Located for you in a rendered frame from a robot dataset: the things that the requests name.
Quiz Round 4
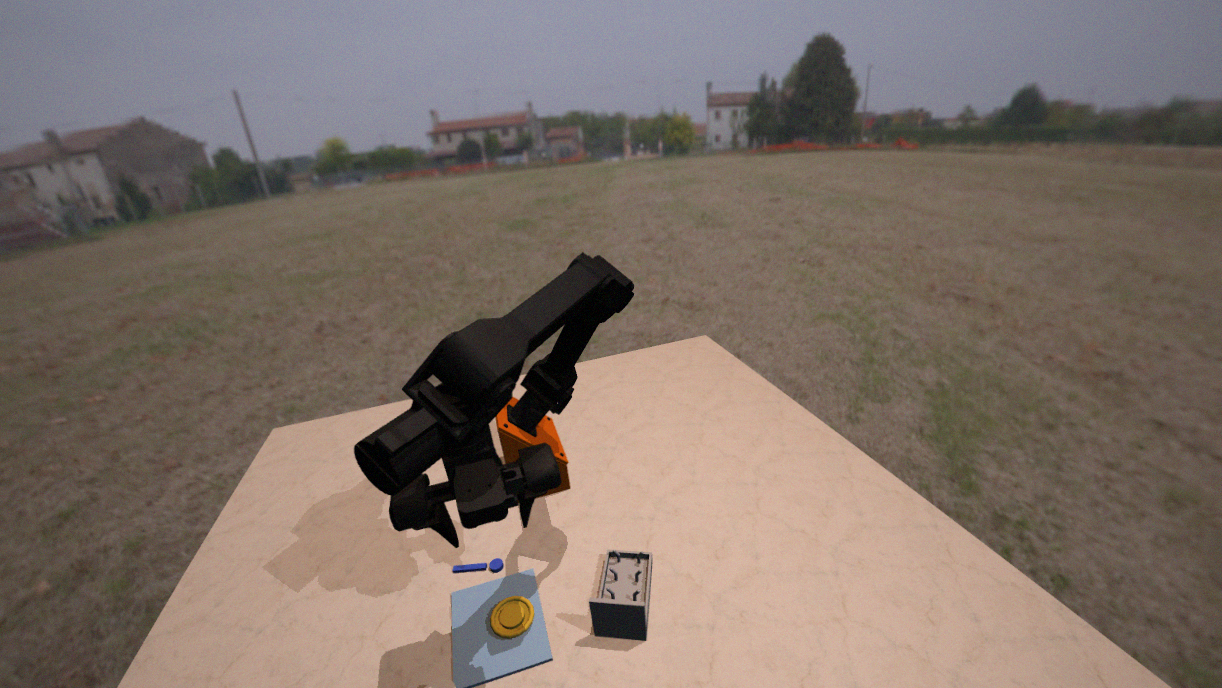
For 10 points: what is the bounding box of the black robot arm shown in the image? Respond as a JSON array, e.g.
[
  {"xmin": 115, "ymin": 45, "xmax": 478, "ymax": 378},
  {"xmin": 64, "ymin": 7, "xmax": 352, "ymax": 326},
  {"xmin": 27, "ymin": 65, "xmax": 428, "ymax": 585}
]
[{"xmin": 354, "ymin": 252, "xmax": 634, "ymax": 529}]

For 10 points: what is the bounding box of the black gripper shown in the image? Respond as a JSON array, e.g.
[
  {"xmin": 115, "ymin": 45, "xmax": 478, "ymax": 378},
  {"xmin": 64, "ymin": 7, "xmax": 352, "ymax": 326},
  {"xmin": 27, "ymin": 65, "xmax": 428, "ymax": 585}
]
[{"xmin": 389, "ymin": 428, "xmax": 562, "ymax": 547}]

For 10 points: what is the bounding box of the black dish rack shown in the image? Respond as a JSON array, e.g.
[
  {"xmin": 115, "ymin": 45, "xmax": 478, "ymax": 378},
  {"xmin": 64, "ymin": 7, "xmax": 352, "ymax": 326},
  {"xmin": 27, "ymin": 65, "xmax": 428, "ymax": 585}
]
[{"xmin": 589, "ymin": 549, "xmax": 653, "ymax": 642}]

